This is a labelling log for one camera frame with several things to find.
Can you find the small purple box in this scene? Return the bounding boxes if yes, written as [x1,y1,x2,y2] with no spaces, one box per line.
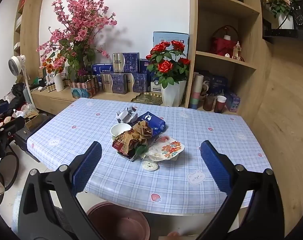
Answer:
[226,92,241,112]

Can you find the white paper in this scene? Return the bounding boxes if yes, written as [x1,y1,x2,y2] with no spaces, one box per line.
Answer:
[116,106,138,124]

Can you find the gold green leaf tray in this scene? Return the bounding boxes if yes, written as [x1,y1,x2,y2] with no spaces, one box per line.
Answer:
[131,92,164,105]

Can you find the orange artificial flowers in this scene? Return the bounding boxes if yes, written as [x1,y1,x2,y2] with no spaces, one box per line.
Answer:
[40,57,67,75]

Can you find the pink scalloped tin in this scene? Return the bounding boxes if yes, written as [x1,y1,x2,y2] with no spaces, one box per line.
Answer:
[70,74,100,98]

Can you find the black metal rack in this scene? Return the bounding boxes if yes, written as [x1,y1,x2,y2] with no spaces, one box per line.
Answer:
[263,0,303,43]

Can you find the flower print plastic wrapper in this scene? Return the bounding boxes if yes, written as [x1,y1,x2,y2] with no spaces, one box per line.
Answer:
[145,140,185,161]

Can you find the peach rose plant white pot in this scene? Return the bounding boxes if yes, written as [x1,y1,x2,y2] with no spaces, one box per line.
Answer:
[265,0,295,29]

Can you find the dark blue print box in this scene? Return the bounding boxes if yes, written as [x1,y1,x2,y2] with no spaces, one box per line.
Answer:
[204,74,228,98]

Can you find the small round white lid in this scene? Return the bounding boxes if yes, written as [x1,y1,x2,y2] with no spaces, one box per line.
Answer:
[142,162,158,172]

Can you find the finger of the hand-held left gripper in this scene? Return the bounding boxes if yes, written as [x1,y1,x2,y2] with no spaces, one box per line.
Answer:
[0,116,25,137]

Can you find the dark blue red label box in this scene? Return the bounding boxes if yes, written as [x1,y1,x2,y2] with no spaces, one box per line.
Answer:
[139,59,152,92]

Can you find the brown glass cup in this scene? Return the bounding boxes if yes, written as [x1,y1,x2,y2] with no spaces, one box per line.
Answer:
[203,96,215,111]

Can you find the white blue box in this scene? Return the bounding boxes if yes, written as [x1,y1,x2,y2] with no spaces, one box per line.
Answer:
[150,76,164,93]

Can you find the white ribbed vase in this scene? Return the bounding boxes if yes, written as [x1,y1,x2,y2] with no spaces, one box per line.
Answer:
[53,73,65,92]

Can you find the red rose plant white pot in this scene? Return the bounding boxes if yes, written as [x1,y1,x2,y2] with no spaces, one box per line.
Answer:
[146,40,191,107]

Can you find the large light blue box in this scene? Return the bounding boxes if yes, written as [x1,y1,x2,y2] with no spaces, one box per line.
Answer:
[153,32,189,58]

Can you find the brown paper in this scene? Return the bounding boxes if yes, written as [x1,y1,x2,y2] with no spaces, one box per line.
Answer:
[130,120,153,145]

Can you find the blue carton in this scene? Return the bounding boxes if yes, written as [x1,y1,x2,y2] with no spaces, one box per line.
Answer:
[136,111,166,137]

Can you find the pile of mixed clothes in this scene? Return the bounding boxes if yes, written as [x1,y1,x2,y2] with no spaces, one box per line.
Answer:
[0,82,39,130]

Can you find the brown trash bin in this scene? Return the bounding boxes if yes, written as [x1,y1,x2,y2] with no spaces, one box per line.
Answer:
[88,201,150,240]

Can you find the gold blue gift box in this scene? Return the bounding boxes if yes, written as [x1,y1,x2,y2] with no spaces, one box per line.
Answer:
[101,72,128,95]
[126,73,147,93]
[113,52,140,73]

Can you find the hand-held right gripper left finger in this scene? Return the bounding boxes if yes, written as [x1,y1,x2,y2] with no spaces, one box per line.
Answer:
[18,141,109,240]

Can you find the dark blue storage case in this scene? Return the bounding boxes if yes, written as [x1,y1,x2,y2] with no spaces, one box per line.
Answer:
[15,114,54,153]

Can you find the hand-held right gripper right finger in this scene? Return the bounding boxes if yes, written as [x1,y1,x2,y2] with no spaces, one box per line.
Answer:
[196,140,284,240]

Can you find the wooden shelf unit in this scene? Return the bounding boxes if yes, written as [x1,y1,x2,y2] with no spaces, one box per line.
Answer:
[13,0,267,117]

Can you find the red basket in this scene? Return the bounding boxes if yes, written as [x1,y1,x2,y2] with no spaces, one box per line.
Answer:
[210,25,239,57]

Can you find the pink blossom artificial plant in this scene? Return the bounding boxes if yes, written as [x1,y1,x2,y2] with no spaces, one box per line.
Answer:
[36,0,118,83]

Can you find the red paper cup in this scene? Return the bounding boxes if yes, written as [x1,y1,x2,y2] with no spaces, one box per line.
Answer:
[214,95,227,113]

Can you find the row of small brown bottles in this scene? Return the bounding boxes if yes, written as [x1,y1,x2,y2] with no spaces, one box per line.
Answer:
[43,79,72,93]

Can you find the white paper cup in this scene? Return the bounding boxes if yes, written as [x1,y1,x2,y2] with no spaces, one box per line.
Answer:
[110,123,132,140]

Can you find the blue flat box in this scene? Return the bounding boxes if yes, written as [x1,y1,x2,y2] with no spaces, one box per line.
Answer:
[93,63,114,83]

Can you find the stack of pastel cups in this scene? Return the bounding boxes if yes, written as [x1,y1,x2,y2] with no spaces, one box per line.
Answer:
[189,72,204,110]

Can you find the clear glass bottle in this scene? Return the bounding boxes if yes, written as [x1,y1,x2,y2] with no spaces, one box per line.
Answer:
[233,41,241,60]

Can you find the white desk fan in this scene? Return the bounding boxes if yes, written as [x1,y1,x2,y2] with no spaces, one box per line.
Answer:
[8,54,33,105]

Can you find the red brown snack packet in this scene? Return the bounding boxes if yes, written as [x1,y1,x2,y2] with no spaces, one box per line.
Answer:
[112,132,137,161]

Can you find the blue plaid tablecloth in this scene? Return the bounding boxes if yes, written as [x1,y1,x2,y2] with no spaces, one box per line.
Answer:
[26,97,273,214]

